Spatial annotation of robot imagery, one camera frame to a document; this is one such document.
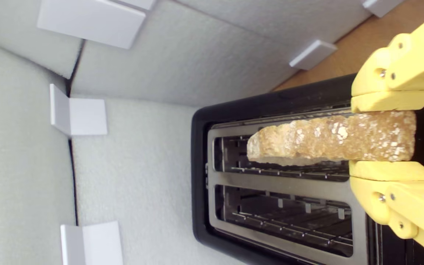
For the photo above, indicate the brown bread slice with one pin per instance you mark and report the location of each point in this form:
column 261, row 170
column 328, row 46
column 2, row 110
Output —
column 333, row 138

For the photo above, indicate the white wall clip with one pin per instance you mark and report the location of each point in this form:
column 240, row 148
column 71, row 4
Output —
column 83, row 116
column 313, row 54
column 98, row 244
column 94, row 22
column 381, row 6

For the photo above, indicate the black two-slot toaster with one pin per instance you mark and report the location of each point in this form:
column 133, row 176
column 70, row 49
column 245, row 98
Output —
column 282, row 184

